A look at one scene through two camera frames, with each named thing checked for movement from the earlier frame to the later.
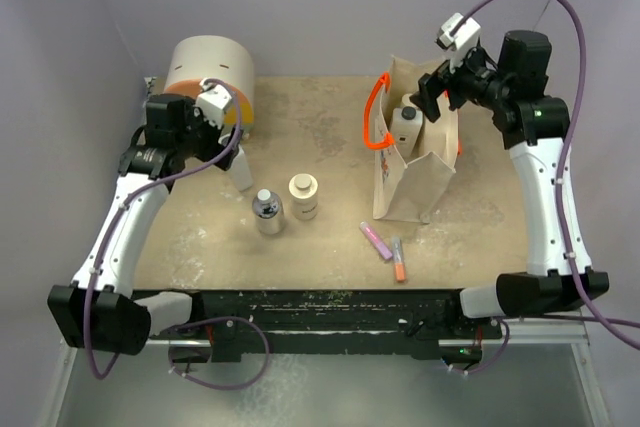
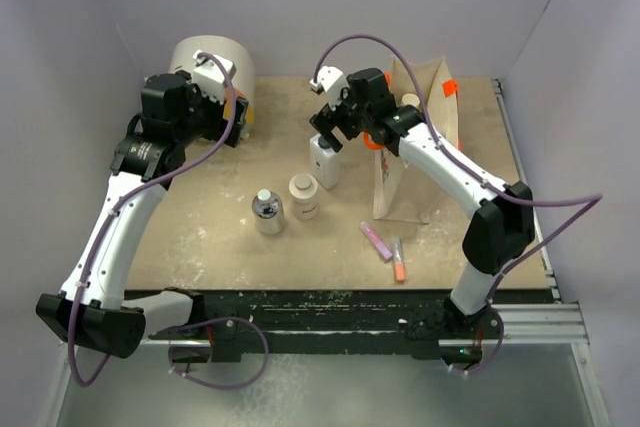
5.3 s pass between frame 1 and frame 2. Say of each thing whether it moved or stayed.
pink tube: stayed
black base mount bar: stayed
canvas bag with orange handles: stayed
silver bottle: stayed
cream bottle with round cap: stayed
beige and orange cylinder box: stayed
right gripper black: moved
